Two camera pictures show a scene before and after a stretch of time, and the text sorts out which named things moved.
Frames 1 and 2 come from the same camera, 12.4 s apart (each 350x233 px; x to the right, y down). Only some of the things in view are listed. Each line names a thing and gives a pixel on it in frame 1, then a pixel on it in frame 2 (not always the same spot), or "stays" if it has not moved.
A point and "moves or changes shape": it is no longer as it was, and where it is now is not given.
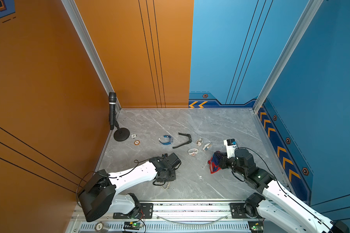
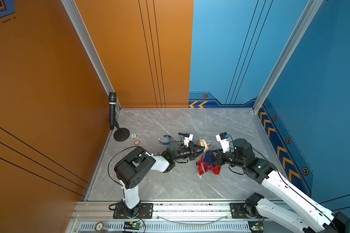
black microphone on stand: [122, 134] stays
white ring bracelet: [167, 186] -> [203, 143]
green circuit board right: [256, 226] stays
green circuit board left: [132, 225] stays
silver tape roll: [101, 226] stays
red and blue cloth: [214, 162] moves or changes shape
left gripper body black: [170, 176] -> [191, 153]
